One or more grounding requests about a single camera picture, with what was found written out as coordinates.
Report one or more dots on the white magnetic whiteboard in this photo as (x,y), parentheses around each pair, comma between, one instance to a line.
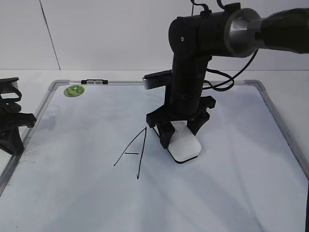
(91,164)

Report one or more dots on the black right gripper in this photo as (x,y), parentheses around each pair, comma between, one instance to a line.
(194,111)

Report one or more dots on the black whiteboard hanger clip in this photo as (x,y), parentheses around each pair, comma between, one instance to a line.
(94,82)

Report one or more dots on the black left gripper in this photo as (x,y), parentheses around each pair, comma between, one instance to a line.
(10,121)

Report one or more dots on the green round magnet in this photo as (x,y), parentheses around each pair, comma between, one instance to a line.
(74,91)

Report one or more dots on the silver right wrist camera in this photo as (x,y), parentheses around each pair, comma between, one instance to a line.
(158,79)

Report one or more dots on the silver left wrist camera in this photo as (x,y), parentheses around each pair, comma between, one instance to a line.
(8,85)

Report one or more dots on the white whiteboard eraser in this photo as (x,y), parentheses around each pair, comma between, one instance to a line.
(183,146)

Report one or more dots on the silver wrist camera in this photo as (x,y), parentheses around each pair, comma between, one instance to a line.
(8,85)
(158,79)

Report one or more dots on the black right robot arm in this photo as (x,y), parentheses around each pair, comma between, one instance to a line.
(234,32)

